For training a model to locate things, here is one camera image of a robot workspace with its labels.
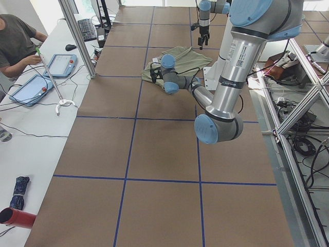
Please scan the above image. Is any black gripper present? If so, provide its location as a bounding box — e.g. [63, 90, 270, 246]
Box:
[198, 25, 210, 49]

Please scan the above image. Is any olive green long-sleeve shirt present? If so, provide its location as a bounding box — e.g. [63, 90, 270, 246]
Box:
[141, 46, 212, 94]

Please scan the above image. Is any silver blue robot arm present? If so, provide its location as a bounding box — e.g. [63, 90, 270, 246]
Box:
[160, 1, 303, 144]
[197, 0, 231, 50]

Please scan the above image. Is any brown box with white device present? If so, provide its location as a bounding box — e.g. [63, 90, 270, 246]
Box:
[264, 51, 303, 80]

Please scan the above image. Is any black power brick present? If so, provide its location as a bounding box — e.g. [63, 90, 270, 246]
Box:
[96, 27, 106, 48]

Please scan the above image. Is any black computer keyboard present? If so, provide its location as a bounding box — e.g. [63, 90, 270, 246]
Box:
[77, 19, 97, 42]

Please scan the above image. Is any black computer mouse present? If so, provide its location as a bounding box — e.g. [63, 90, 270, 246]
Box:
[65, 44, 77, 51]

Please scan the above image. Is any far blue teach pendant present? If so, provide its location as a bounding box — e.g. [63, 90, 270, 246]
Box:
[47, 54, 77, 79]

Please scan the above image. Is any blue teach pendant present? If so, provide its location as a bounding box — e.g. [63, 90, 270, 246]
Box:
[47, 54, 77, 79]
[9, 75, 53, 107]

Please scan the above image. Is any silver reacher grabber stick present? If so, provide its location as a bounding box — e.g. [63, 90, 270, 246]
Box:
[36, 47, 78, 116]

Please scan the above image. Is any near blue teach pendant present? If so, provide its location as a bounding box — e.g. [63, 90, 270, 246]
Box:
[9, 75, 53, 107]

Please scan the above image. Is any seated person in grey shirt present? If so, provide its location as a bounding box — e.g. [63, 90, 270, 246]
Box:
[1, 14, 47, 78]

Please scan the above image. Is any folded dark blue umbrella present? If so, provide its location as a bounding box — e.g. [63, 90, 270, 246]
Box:
[10, 176, 30, 210]

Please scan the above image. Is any red cylinder tube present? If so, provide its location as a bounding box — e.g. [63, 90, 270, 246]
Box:
[1, 207, 36, 229]

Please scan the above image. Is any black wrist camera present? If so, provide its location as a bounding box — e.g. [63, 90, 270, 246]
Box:
[190, 23, 199, 31]
[150, 62, 163, 83]

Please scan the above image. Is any aluminium frame post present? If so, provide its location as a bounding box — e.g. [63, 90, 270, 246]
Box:
[58, 0, 96, 79]

